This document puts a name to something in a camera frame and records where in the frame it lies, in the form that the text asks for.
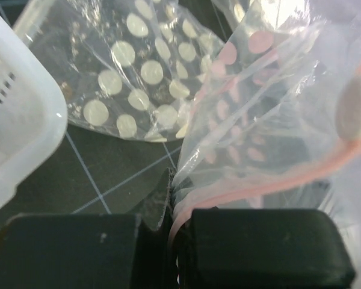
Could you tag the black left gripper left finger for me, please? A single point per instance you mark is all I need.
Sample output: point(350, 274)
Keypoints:
point(91, 251)

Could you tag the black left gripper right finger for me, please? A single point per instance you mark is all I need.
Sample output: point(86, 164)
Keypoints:
point(281, 241)

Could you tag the pink-zipper clear zip bag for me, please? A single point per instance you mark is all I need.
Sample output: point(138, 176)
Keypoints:
point(280, 107)

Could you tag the white perforated plastic basket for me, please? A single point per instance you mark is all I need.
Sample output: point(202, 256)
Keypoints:
point(33, 113)

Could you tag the white-dotted clear zip bag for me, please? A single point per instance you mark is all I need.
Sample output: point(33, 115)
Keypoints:
point(129, 69)

